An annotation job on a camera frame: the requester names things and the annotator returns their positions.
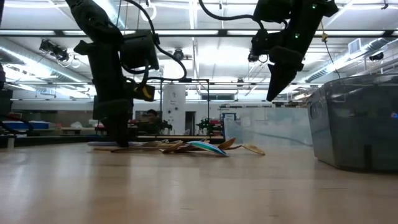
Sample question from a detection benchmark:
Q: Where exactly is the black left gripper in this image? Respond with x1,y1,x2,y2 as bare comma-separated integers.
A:
90,70,134,147

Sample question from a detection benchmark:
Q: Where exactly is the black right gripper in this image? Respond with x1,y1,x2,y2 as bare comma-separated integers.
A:
250,27,312,103

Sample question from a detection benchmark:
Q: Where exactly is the purple handled silver spoon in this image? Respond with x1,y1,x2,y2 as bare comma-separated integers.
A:
88,141,162,147

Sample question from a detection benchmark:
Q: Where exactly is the iridescent rainbow spoon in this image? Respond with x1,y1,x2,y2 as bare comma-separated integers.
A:
185,140,230,157

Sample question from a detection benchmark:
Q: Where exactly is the person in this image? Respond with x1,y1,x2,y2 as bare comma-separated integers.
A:
141,108,163,135

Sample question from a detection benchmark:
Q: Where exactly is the wooden bench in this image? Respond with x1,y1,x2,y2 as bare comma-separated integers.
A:
60,126,96,136

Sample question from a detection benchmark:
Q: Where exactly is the white cylindrical tank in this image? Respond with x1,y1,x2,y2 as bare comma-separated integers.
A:
162,83,187,136

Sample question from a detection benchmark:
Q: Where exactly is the white air vent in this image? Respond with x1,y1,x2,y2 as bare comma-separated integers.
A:
348,38,362,55

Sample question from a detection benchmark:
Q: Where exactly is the blue storage bin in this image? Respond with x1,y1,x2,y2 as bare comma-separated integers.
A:
2,120,50,130

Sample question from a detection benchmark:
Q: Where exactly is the dark green plant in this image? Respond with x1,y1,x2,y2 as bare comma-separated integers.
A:
197,117,224,136

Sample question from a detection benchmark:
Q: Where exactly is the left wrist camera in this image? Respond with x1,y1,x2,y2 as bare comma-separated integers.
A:
132,83,156,103

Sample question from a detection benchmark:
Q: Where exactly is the yellow cord with connector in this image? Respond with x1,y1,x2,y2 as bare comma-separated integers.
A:
319,18,342,79

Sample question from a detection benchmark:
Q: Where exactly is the silver ventilation duct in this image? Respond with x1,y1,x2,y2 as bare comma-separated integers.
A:
0,37,94,91
304,37,398,83

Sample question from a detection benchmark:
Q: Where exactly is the black aluminium rig frame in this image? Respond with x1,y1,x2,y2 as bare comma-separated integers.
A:
0,29,398,147

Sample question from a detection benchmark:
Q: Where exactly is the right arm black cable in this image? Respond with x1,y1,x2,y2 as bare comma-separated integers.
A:
198,0,265,30

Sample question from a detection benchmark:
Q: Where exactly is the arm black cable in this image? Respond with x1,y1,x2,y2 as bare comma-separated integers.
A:
123,0,188,82
198,0,265,30

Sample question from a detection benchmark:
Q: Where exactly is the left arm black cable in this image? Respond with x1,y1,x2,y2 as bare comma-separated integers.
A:
123,0,188,82

